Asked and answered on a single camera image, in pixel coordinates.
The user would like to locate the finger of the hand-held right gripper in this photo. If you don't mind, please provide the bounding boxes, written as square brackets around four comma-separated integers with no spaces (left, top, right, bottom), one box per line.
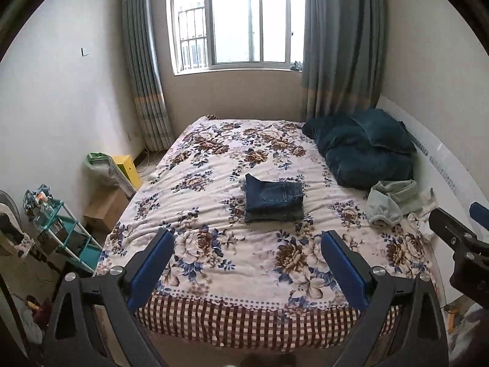
[428,208,489,255]
[469,202,489,233]

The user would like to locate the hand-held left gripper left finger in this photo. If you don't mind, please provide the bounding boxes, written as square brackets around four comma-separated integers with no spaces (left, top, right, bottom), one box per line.
[43,228,175,367]

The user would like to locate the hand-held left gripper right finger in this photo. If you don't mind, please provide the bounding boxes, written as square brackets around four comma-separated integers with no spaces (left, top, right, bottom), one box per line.
[320,230,449,367]

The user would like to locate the blue denim pants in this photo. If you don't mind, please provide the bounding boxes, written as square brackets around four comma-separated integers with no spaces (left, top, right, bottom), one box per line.
[244,173,305,223]

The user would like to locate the white cloth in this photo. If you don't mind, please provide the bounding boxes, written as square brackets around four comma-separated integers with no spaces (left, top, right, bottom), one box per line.
[407,188,438,244]

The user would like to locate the light green garment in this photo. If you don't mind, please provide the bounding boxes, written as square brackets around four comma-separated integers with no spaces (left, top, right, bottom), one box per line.
[367,180,419,227]

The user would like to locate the cardboard box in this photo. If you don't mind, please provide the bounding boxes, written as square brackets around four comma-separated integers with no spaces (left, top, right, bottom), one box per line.
[83,188,131,232]

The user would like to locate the white bed headboard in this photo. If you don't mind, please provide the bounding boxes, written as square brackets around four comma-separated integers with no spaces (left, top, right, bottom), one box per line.
[376,95,489,302]

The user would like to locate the teal shelf rack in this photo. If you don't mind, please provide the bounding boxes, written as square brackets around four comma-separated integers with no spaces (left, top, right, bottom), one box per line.
[36,198,104,276]

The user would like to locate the yellow box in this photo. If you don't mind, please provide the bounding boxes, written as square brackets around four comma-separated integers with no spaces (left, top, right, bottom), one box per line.
[111,155,138,192]

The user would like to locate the brown checkered bed sheet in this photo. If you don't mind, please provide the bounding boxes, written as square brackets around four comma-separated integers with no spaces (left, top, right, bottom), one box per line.
[135,294,402,352]

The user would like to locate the dark teal quilt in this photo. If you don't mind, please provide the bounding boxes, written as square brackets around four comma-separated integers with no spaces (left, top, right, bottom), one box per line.
[302,113,417,190]

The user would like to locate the dark teal pillow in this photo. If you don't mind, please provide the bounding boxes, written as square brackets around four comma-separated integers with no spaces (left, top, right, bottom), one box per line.
[349,108,418,155]

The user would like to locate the clear plastic bottle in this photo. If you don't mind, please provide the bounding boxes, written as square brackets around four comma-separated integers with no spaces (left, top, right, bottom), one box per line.
[34,202,55,231]

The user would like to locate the blue patterned bag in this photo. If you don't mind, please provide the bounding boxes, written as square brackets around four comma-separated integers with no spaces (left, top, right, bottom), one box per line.
[24,184,53,211]

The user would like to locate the bed with floral cover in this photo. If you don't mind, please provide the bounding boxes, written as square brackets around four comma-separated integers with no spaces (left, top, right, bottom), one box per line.
[94,115,438,312]

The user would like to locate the white standing fan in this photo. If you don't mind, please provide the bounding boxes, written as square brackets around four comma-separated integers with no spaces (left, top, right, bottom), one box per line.
[0,189,36,261]

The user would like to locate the grey striped curtain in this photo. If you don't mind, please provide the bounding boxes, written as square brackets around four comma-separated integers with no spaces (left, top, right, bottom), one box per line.
[121,0,176,153]
[300,0,387,123]

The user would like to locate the window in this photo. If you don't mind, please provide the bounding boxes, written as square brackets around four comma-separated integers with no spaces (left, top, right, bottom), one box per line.
[165,0,306,76]

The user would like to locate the white floor cable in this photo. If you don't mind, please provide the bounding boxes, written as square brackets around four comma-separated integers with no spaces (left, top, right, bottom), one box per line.
[137,148,162,178]

